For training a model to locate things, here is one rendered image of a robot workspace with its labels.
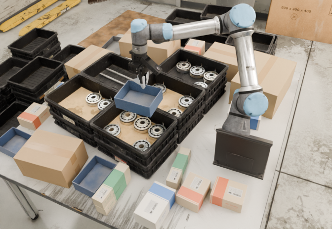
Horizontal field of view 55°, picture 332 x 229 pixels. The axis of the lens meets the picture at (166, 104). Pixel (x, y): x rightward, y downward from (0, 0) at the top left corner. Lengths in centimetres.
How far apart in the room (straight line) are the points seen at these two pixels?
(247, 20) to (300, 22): 285
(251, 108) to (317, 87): 217
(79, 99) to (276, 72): 129
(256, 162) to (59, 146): 106
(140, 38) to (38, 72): 175
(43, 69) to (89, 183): 157
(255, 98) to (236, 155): 35
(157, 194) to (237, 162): 46
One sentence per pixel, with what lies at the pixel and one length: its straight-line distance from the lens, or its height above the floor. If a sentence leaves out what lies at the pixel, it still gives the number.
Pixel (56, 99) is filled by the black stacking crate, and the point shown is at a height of 87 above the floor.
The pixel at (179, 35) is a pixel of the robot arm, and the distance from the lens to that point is 165.
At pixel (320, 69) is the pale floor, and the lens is 394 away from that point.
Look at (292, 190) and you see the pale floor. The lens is 271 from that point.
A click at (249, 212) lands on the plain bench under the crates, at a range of 172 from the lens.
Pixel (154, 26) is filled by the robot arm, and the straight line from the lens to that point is 152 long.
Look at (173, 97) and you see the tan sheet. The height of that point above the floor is 83.
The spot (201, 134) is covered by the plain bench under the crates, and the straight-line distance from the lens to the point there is 199.
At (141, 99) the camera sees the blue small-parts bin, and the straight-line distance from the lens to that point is 168.
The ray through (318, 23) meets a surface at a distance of 439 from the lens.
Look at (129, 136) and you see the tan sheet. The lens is 183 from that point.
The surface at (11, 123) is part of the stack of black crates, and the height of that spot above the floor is 27.
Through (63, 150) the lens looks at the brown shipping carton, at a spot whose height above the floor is 86.
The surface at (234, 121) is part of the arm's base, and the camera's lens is 170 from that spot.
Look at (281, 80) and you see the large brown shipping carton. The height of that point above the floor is 90.
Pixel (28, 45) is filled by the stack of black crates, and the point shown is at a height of 49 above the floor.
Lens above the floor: 218
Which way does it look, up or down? 42 degrees down
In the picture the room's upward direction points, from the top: 3 degrees counter-clockwise
